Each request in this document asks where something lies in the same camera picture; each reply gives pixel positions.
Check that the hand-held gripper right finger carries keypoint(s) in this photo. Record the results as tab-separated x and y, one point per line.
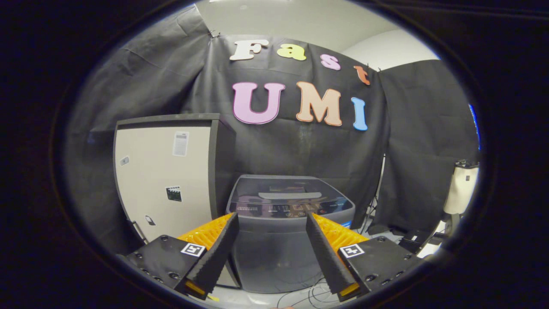
326	257

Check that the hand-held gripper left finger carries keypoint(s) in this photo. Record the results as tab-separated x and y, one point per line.
216	257

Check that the grey washing machine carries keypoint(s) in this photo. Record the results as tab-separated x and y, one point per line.
274	257

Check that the small black box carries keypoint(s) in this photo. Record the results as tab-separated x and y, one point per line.
414	240

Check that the black backdrop cloth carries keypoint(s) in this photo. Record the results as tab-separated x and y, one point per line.
300	150

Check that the beige cabinet with dark frame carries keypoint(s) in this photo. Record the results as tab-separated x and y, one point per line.
150	184

